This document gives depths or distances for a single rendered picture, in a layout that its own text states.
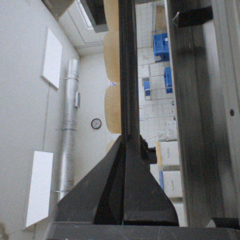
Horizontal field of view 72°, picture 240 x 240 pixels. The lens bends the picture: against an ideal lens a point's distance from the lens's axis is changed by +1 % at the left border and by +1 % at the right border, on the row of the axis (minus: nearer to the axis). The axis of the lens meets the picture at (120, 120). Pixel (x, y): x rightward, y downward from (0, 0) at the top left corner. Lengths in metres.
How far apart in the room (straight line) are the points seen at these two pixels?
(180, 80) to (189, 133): 0.14
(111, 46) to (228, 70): 0.12
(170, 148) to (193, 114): 3.40
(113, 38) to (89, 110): 4.88
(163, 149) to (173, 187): 0.79
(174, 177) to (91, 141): 2.36
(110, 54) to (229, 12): 0.12
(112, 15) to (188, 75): 0.34
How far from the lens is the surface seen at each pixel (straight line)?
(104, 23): 0.81
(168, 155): 3.84
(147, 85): 4.22
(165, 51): 4.69
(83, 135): 4.89
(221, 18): 0.22
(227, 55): 0.20
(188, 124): 0.47
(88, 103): 5.12
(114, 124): 0.15
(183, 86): 0.48
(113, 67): 0.16
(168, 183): 3.84
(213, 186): 0.46
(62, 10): 0.82
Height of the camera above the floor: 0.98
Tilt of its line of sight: 9 degrees up
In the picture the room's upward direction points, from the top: 94 degrees counter-clockwise
